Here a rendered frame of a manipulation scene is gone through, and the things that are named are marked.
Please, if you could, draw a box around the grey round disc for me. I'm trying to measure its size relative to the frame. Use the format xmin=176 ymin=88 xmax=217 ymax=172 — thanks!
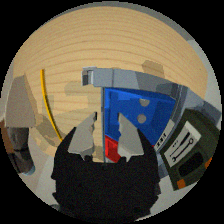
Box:
xmin=139 ymin=99 xmax=150 ymax=107
xmin=137 ymin=114 xmax=146 ymax=123

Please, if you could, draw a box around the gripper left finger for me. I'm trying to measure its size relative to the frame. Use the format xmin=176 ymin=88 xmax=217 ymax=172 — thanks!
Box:
xmin=51 ymin=111 xmax=97 ymax=180

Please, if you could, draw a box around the yellow narrow bar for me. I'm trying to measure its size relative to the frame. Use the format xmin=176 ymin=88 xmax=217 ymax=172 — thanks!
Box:
xmin=40 ymin=69 xmax=63 ymax=141

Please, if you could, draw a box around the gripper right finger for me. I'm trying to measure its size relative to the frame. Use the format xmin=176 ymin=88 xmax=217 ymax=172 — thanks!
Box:
xmin=117 ymin=112 xmax=161 ymax=184

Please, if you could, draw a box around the red open bin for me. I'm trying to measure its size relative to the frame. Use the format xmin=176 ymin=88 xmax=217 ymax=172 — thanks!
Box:
xmin=105 ymin=135 xmax=121 ymax=162

